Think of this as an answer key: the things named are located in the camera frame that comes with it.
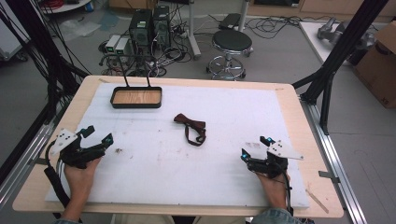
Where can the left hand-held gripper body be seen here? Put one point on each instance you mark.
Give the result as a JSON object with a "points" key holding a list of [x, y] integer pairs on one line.
{"points": [[67, 138]]}

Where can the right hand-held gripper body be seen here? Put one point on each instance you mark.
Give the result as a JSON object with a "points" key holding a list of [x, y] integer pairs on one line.
{"points": [[281, 151]]}

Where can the black tray with wooden bottom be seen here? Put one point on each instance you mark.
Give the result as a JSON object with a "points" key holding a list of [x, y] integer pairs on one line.
{"points": [[137, 97]]}

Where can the person's right hand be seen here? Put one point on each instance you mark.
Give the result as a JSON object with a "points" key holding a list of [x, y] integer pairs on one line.
{"points": [[275, 191]]}

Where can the person's left hand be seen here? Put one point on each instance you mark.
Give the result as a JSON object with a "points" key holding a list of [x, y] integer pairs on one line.
{"points": [[79, 182]]}

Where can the white foam mat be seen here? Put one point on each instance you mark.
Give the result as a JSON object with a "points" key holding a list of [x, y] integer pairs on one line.
{"points": [[186, 174]]}

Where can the thin wooden stick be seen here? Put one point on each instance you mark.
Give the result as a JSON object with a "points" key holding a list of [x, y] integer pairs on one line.
{"points": [[317, 201]]}

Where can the small white box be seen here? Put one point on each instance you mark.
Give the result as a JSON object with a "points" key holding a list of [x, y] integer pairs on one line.
{"points": [[122, 46], [112, 43]]}

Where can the black round stool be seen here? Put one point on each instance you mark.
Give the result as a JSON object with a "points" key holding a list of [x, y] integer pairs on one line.
{"points": [[232, 42]]}

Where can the white floor board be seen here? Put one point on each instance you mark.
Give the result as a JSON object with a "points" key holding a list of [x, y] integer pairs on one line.
{"points": [[314, 40]]}

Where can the black computer tower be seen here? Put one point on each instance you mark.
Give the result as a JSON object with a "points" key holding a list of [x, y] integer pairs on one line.
{"points": [[140, 31], [162, 26]]}

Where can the flat black device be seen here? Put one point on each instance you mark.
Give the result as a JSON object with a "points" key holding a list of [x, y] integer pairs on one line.
{"points": [[229, 21]]}

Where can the round white table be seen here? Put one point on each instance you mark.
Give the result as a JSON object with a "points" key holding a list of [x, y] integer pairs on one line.
{"points": [[67, 6]]}

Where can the brown cardboard box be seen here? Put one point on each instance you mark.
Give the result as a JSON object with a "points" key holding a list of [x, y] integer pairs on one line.
{"points": [[378, 68]]}

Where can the white table leg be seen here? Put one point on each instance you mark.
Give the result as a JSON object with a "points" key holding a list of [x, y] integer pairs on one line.
{"points": [[193, 34], [243, 15]]}

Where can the grey robot part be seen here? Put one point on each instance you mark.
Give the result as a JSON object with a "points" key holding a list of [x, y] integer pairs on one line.
{"points": [[334, 31]]}

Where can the aluminium rail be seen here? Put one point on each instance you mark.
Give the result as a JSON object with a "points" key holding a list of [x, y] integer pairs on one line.
{"points": [[21, 161], [336, 155]]}

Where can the grey metal bracket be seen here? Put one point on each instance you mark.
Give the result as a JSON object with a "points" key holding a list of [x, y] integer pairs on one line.
{"points": [[328, 176]]}

